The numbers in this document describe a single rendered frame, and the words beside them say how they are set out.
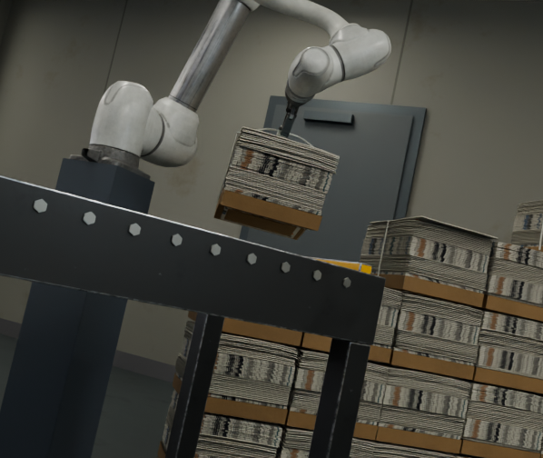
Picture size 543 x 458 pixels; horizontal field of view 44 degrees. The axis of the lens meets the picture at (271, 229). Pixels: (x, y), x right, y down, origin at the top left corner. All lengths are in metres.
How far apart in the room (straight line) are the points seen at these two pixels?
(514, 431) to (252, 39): 3.72
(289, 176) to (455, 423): 0.94
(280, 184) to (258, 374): 0.55
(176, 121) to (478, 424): 1.35
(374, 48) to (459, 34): 3.01
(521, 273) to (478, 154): 2.27
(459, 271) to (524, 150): 2.38
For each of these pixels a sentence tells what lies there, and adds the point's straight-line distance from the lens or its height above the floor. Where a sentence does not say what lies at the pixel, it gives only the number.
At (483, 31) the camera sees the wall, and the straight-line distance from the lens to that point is 4.83.
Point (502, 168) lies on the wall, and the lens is 4.50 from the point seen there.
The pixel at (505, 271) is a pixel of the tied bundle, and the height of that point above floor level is 0.97.
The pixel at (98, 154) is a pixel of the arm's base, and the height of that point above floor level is 1.03.
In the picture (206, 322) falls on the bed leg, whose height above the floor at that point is 0.64.
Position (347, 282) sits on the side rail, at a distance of 1.15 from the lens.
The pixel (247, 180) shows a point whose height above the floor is 1.03.
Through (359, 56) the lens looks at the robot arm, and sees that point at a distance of 1.84.
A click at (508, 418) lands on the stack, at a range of 2.37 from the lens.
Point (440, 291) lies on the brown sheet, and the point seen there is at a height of 0.86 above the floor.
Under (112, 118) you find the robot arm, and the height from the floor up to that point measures 1.14.
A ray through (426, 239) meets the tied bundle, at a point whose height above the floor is 1.01.
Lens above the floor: 0.72
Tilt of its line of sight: 6 degrees up
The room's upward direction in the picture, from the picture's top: 12 degrees clockwise
